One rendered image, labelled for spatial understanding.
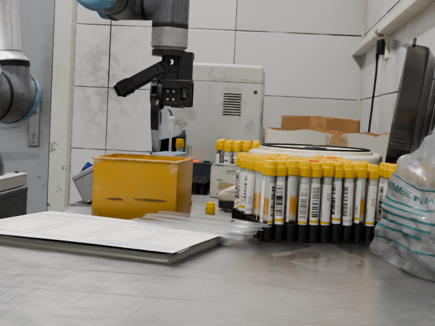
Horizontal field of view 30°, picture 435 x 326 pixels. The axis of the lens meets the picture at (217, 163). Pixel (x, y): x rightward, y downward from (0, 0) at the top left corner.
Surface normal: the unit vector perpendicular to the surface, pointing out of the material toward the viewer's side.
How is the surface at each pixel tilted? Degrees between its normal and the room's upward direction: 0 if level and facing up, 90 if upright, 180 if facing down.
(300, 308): 0
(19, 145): 90
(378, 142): 91
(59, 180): 90
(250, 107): 90
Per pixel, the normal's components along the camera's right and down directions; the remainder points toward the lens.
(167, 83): -0.07, 0.06
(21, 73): 0.77, -0.04
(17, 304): 0.05, -1.00
